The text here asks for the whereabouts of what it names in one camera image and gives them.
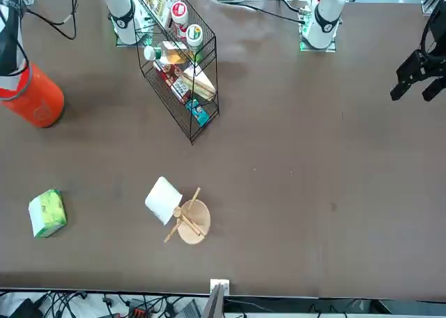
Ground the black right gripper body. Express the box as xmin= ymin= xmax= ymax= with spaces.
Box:
xmin=0 ymin=3 xmax=29 ymax=77

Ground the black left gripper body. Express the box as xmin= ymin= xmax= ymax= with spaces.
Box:
xmin=420 ymin=7 xmax=446 ymax=65

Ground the orange bin with hinged lid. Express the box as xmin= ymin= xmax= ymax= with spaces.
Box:
xmin=0 ymin=60 xmax=66 ymax=129

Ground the green tissue pack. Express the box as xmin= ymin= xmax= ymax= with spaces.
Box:
xmin=28 ymin=188 xmax=68 ymax=239

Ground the white and orange striped pack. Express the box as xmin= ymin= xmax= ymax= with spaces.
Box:
xmin=182 ymin=65 xmax=217 ymax=102

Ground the small electronics board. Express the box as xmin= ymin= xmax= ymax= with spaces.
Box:
xmin=298 ymin=6 xmax=313 ymax=36

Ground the bottle with white cap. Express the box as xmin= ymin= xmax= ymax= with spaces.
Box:
xmin=143 ymin=45 xmax=191 ymax=63

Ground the yellow printed box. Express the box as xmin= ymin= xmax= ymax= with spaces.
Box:
xmin=141 ymin=0 xmax=172 ymax=28

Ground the red Walkers biscuit box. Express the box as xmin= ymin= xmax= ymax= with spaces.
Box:
xmin=153 ymin=60 xmax=192 ymax=105

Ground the white jar red lid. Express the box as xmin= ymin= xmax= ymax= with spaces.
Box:
xmin=169 ymin=1 xmax=190 ymax=40

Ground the jar with green white lid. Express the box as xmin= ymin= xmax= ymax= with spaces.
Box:
xmin=184 ymin=24 xmax=205 ymax=54

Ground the teal snack packet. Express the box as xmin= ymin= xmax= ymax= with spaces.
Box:
xmin=185 ymin=99 xmax=210 ymax=126

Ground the wooden paper towel holder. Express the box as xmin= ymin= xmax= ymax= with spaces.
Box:
xmin=164 ymin=187 xmax=212 ymax=245

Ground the grey upright panel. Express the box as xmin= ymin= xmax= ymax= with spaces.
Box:
xmin=203 ymin=282 xmax=226 ymax=318

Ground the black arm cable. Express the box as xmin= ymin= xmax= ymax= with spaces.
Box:
xmin=20 ymin=0 xmax=81 ymax=40

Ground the black table cable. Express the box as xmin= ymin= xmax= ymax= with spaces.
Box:
xmin=222 ymin=0 xmax=301 ymax=22

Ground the black wire rack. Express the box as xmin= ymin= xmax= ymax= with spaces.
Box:
xmin=133 ymin=0 xmax=220 ymax=147

